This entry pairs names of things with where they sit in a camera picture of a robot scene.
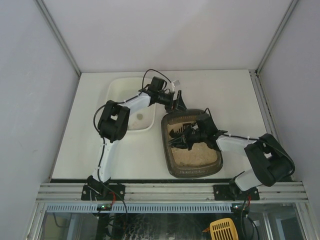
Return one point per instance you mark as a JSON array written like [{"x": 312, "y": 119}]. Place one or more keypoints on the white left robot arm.
[{"x": 111, "y": 121}]

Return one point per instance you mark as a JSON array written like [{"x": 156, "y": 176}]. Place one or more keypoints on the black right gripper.
[{"x": 186, "y": 137}]

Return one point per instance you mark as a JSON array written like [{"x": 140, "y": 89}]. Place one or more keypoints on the aluminium frame rail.
[{"x": 281, "y": 192}]

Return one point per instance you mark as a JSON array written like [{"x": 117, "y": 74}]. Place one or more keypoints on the yellow slotted scoop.
[{"x": 223, "y": 229}]

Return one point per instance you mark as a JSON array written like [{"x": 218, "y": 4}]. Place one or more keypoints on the black litter scoop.
[{"x": 175, "y": 129}]

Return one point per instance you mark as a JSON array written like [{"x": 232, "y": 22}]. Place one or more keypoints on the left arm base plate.
[{"x": 114, "y": 192}]

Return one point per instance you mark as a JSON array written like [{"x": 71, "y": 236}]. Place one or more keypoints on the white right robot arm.
[{"x": 269, "y": 161}]

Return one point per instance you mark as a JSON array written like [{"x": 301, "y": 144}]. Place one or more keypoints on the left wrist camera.
[{"x": 175, "y": 86}]

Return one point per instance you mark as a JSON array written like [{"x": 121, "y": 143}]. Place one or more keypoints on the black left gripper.
[{"x": 173, "y": 101}]

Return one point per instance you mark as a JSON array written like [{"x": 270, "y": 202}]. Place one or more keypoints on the brown litter box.
[{"x": 200, "y": 161}]

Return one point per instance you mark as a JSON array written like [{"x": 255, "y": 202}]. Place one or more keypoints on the grey-green litter clump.
[{"x": 139, "y": 116}]

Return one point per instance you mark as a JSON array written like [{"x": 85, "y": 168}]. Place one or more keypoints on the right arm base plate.
[{"x": 225, "y": 192}]

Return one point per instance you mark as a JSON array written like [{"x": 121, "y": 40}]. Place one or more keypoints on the grey slotted cable duct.
[{"x": 140, "y": 208}]

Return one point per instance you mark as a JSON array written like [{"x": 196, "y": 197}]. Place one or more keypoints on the white plastic tub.
[{"x": 126, "y": 91}]

